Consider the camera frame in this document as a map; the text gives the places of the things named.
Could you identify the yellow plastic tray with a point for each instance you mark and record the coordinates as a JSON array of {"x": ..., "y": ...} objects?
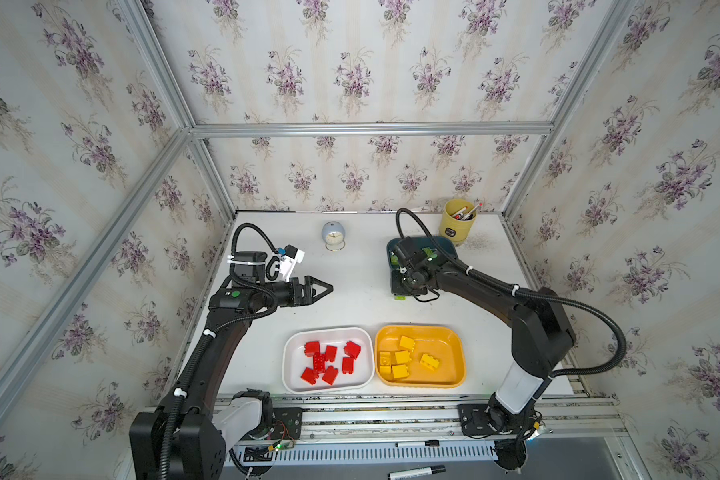
[{"x": 440, "y": 342}]

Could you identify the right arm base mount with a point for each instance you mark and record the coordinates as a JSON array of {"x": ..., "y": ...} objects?
[{"x": 481, "y": 421}]

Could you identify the black marker pen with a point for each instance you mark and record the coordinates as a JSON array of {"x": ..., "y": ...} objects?
[{"x": 416, "y": 473}]

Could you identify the red lego brick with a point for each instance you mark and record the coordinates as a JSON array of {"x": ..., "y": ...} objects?
[
  {"x": 330, "y": 353},
  {"x": 348, "y": 365},
  {"x": 319, "y": 363},
  {"x": 330, "y": 375},
  {"x": 310, "y": 376},
  {"x": 312, "y": 348}
]

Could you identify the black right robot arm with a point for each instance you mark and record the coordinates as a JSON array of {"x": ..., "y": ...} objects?
[{"x": 513, "y": 338}]

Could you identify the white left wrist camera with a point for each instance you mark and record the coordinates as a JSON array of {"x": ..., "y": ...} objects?
[{"x": 289, "y": 262}]

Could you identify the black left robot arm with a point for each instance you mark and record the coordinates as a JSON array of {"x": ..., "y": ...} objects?
[{"x": 180, "y": 438}]

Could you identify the yellow curved lego brick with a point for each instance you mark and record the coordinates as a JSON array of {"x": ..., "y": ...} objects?
[{"x": 386, "y": 358}]

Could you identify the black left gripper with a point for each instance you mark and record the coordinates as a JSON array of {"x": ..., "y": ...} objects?
[{"x": 304, "y": 290}]

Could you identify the yellow pen cup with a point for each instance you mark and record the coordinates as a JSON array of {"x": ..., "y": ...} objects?
[{"x": 458, "y": 217}]

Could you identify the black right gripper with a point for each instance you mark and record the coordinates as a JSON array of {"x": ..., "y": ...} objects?
[{"x": 397, "y": 284}]

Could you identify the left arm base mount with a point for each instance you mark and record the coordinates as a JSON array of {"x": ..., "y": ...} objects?
[{"x": 254, "y": 432}]

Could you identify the white plastic tray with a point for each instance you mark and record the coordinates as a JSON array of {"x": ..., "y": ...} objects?
[{"x": 350, "y": 341}]

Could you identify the blue round alarm clock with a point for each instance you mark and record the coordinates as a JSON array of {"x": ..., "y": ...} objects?
[{"x": 334, "y": 236}]

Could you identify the dark teal plastic bin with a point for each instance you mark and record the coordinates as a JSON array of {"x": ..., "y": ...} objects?
[{"x": 439, "y": 243}]

